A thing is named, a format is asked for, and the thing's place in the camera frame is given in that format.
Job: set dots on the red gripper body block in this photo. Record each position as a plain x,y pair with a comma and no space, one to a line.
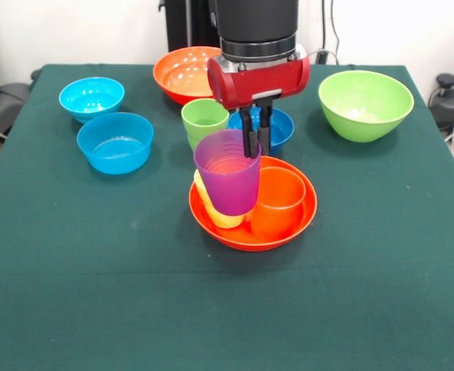
265,83

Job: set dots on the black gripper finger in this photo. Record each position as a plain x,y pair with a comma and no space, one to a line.
265,131
251,139

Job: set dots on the purple plastic cup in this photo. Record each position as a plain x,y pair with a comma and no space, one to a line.
231,189

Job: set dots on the orange plastic cup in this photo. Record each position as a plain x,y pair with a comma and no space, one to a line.
277,216

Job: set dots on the yellow plastic cup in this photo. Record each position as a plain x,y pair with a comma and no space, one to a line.
227,221

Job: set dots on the orange plastic bowl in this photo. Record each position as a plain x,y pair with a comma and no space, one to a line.
180,77
289,235

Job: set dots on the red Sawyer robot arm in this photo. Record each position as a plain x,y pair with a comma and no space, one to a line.
258,23

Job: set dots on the dark blue plastic bowl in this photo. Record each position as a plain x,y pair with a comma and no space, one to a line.
283,131

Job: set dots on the green plastic cup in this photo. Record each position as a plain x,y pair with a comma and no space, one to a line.
200,123

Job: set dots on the black power plug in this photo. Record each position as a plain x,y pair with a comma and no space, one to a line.
321,57

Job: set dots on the green plastic bowl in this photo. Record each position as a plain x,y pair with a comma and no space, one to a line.
366,100

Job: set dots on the blue ribbed plastic bowl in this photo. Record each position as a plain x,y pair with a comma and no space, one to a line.
115,154

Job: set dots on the light blue plastic bowl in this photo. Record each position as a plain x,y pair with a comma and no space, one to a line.
92,96

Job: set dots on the dark green tablecloth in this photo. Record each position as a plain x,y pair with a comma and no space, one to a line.
227,309

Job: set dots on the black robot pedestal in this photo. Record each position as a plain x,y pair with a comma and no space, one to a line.
188,27

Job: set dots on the grey pedestal foot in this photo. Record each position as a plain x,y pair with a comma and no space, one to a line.
7,106
452,100

